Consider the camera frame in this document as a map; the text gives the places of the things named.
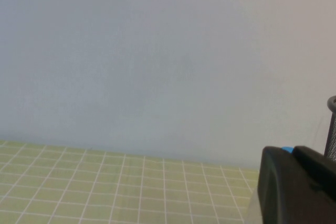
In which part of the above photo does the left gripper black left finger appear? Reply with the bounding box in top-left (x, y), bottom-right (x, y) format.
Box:
top-left (257, 146), bottom-right (336, 224)

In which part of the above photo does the black wire mesh wastebasket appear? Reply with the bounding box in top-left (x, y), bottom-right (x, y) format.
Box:
top-left (324, 94), bottom-right (336, 162)

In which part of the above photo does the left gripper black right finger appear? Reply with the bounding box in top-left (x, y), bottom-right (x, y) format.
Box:
top-left (292, 145), bottom-right (336, 204)

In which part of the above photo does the green checkered tablecloth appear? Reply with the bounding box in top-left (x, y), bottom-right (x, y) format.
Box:
top-left (0, 140), bottom-right (263, 224)

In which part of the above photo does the blue-label bottle with yellow liquid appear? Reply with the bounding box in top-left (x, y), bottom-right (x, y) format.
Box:
top-left (246, 146), bottom-right (294, 224)

